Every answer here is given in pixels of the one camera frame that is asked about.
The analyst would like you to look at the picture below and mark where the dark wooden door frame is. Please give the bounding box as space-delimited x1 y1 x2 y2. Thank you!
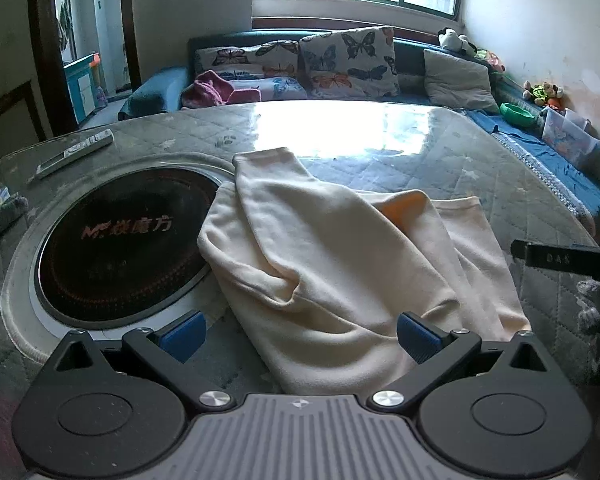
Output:
27 0 141 136

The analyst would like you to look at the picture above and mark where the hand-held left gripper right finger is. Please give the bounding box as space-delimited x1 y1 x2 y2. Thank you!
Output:
367 311 553 413

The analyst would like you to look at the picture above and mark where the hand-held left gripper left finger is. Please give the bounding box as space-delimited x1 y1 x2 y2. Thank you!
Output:
42 310 233 413

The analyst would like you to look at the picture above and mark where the green brown plush toy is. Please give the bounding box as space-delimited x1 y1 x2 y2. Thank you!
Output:
522 81 565 108

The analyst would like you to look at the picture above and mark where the dark wooden chair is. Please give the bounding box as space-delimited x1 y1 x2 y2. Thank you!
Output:
0 80 48 171

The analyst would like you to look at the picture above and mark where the clear plastic box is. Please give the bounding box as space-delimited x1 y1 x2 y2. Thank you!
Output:
541 106 598 168

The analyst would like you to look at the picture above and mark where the long butterfly print pillow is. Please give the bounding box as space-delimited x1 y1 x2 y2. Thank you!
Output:
195 40 301 81

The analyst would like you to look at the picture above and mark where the flat butterfly print cushion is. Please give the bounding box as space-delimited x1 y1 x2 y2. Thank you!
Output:
227 76 308 103

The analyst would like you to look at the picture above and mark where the round black induction cooktop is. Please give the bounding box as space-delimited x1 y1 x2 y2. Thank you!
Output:
35 167 221 331

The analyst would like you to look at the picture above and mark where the pink green plush toy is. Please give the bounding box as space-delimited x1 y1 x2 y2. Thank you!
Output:
475 47 506 75

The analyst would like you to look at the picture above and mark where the blue sofa blanket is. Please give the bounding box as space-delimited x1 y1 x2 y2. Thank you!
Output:
467 110 600 216

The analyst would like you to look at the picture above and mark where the green bowl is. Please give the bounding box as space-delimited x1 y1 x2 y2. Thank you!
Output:
500 102 537 128

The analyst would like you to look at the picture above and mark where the blue sofa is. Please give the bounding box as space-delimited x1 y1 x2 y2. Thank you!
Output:
117 27 600 233

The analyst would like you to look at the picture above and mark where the grey remote control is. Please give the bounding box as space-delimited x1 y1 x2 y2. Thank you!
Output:
36 129 116 180

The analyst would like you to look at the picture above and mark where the cream garment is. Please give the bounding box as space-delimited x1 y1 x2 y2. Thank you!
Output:
197 147 531 396

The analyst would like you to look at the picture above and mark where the grey folded cloth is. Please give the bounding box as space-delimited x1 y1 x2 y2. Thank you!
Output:
0 187 28 243

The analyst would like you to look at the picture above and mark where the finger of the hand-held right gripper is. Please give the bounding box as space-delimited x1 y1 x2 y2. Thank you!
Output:
511 239 600 281

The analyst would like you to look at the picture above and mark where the square butterfly print pillow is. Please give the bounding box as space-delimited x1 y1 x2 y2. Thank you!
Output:
298 26 401 100

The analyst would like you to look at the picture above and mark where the grey quilted table cover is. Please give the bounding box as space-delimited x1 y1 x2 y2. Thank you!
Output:
0 101 600 480

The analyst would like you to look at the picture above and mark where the panda plush toy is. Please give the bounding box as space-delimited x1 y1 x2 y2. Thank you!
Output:
437 27 473 53

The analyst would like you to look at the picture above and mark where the pink cloth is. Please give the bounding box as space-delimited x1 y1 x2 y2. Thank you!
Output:
180 70 261 109

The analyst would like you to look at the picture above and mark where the grey pillow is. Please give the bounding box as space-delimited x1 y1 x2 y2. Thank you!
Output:
422 49 501 115

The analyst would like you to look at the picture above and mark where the light blue cabinet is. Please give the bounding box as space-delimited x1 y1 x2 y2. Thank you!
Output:
62 52 106 116

